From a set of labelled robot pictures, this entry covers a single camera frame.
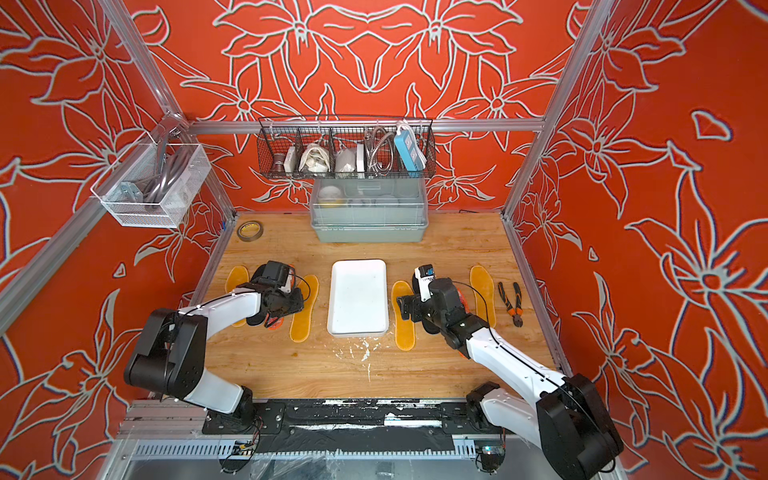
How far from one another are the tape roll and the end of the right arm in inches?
27.5

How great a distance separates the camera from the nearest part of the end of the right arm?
0.64 metres

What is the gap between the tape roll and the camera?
1.15 m
